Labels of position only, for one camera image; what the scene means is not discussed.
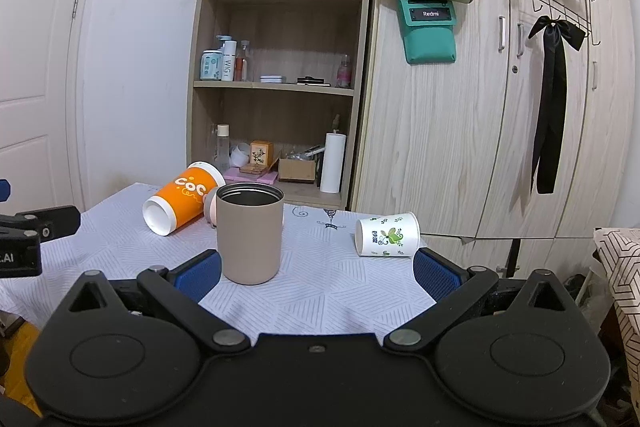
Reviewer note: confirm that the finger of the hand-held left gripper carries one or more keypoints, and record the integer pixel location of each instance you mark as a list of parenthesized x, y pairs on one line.
[(52, 222)]

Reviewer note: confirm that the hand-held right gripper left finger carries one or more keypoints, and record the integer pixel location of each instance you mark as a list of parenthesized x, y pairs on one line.
[(197, 276)]

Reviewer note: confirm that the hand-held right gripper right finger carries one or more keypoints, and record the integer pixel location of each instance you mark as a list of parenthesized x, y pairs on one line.
[(439, 277)]

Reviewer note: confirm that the white green-print paper cup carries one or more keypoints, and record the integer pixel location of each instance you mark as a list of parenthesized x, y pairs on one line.
[(387, 236)]

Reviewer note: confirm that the orange paper cup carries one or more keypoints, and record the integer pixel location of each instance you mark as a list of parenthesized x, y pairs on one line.
[(182, 199)]

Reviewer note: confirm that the beige metal tumbler cup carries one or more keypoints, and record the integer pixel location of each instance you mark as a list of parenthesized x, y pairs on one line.
[(249, 239)]

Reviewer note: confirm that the pink lid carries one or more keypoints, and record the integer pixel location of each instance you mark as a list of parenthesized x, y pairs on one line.
[(210, 211)]

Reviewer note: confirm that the white patterned tablecloth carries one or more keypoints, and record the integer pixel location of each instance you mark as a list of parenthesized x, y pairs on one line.
[(320, 277)]

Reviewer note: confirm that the pink pad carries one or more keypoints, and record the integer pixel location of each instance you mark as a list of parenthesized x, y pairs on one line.
[(267, 178)]

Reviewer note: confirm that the white mug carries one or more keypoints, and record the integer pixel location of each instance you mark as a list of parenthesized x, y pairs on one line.
[(240, 154)]

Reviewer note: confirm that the clear bottle with white cap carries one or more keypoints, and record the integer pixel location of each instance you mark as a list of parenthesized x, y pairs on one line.
[(222, 149)]

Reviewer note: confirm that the wooden floral box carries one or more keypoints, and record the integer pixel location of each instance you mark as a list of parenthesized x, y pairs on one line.
[(262, 153)]

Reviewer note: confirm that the light wood wardrobe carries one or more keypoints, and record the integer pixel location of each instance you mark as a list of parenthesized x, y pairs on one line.
[(440, 132)]

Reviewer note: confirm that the cardboard box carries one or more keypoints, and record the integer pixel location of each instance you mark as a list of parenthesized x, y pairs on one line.
[(297, 169)]

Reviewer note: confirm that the white paper towel roll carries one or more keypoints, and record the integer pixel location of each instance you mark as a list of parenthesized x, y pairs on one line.
[(332, 162)]

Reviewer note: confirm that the white door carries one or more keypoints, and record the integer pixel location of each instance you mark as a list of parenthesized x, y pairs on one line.
[(45, 57)]

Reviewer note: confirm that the geometric patterned cloth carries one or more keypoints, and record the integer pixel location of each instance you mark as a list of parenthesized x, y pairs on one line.
[(620, 287)]

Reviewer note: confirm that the black ribbon bow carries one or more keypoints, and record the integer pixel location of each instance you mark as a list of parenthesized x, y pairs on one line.
[(550, 107)]

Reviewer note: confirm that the green can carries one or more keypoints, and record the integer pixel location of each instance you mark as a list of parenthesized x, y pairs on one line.
[(211, 66)]

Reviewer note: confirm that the white flat tin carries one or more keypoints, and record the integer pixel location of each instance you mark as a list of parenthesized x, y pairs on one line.
[(273, 78)]

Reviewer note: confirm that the brown glass bottle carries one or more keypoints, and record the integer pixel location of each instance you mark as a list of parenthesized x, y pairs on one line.
[(243, 63)]

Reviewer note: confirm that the white pump bottle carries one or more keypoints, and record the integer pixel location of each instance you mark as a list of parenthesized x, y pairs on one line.
[(228, 59)]

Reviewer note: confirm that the pink bottle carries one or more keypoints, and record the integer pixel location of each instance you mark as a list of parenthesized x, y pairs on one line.
[(343, 74)]

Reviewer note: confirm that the black flat case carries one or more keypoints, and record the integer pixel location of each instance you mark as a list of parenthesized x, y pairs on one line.
[(313, 81)]

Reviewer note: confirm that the teal pouch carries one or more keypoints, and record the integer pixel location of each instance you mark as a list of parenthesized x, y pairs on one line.
[(430, 42)]

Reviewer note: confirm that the wooden bookshelf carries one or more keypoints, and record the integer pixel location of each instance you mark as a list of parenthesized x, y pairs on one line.
[(280, 32)]

